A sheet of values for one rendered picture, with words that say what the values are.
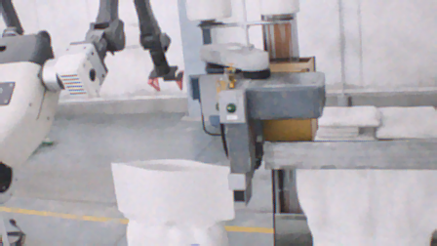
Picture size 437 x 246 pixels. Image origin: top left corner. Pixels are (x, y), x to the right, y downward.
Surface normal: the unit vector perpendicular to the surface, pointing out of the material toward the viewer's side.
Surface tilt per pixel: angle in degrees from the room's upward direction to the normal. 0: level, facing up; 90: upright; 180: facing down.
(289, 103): 90
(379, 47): 90
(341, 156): 90
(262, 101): 90
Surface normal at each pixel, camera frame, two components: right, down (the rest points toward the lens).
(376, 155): -0.37, 0.26
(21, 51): -0.36, -0.42
